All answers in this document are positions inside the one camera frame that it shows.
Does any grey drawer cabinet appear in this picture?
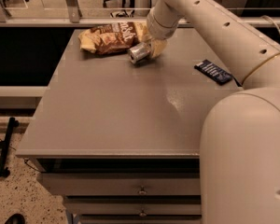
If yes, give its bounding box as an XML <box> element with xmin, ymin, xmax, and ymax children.
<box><xmin>17</xmin><ymin>29</ymin><xmax>237</xmax><ymax>224</ymax></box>

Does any black stand leg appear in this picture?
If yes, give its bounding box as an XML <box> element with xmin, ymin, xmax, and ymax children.
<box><xmin>0</xmin><ymin>117</ymin><xmax>19</xmax><ymax>177</ymax></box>

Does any top drawer with knob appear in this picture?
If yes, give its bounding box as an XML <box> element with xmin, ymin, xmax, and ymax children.
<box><xmin>37</xmin><ymin>173</ymin><xmax>201</xmax><ymax>196</ymax></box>

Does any dark blue snack bar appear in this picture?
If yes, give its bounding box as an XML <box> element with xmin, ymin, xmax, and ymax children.
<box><xmin>194</xmin><ymin>60</ymin><xmax>232</xmax><ymax>85</ymax></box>

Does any silver blue redbull can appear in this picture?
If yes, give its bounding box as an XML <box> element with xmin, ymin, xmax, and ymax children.
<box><xmin>128</xmin><ymin>42</ymin><xmax>151</xmax><ymax>64</ymax></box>

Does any black shoe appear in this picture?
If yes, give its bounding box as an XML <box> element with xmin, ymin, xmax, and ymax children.
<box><xmin>4</xmin><ymin>214</ymin><xmax>25</xmax><ymax>224</ymax></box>

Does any brown chip bag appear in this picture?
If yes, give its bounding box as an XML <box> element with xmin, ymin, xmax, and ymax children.
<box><xmin>78</xmin><ymin>21</ymin><xmax>146</xmax><ymax>55</ymax></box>

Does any drawer with knob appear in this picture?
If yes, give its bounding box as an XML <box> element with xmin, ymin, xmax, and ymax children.
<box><xmin>37</xmin><ymin>173</ymin><xmax>201</xmax><ymax>196</ymax></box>
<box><xmin>63</xmin><ymin>197</ymin><xmax>202</xmax><ymax>216</ymax></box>

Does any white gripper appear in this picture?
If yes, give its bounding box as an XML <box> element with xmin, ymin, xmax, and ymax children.
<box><xmin>139</xmin><ymin>12</ymin><xmax>177</xmax><ymax>59</ymax></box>

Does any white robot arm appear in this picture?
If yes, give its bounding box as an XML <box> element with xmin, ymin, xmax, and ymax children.
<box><xmin>147</xmin><ymin>0</ymin><xmax>280</xmax><ymax>224</ymax></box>

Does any metal window railing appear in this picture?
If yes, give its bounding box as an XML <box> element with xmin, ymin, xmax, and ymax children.
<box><xmin>0</xmin><ymin>0</ymin><xmax>280</xmax><ymax>26</ymax></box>

